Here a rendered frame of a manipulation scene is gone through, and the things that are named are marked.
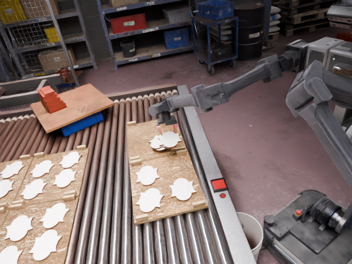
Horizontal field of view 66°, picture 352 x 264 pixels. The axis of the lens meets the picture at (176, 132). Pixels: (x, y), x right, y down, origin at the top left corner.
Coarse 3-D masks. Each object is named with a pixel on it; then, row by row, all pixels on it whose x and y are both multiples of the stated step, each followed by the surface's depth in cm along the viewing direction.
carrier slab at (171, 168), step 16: (160, 160) 155; (176, 160) 154; (160, 176) 145; (176, 176) 144; (192, 176) 142; (144, 192) 137; (160, 192) 136; (160, 208) 127; (176, 208) 126; (192, 208) 125
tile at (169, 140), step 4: (168, 132) 156; (172, 132) 156; (164, 136) 153; (168, 136) 153; (172, 136) 152; (176, 136) 152; (160, 140) 150; (164, 140) 150; (168, 140) 149; (172, 140) 149; (176, 140) 149; (180, 140) 148; (160, 144) 148; (164, 144) 147; (168, 144) 147; (172, 144) 146; (176, 144) 146
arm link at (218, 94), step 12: (264, 60) 116; (276, 60) 117; (252, 72) 110; (264, 72) 114; (216, 84) 99; (228, 84) 101; (240, 84) 105; (204, 96) 103; (216, 96) 100; (228, 96) 101; (204, 108) 105
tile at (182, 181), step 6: (180, 180) 139; (186, 180) 139; (174, 186) 136; (180, 186) 136; (186, 186) 135; (192, 186) 135; (174, 192) 133; (180, 192) 133; (186, 192) 132; (192, 192) 132; (180, 198) 130; (186, 198) 129
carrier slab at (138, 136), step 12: (156, 120) 190; (132, 132) 182; (144, 132) 180; (156, 132) 179; (180, 132) 176; (132, 144) 171; (144, 144) 170; (180, 144) 165; (132, 156) 161; (144, 156) 160; (156, 156) 159
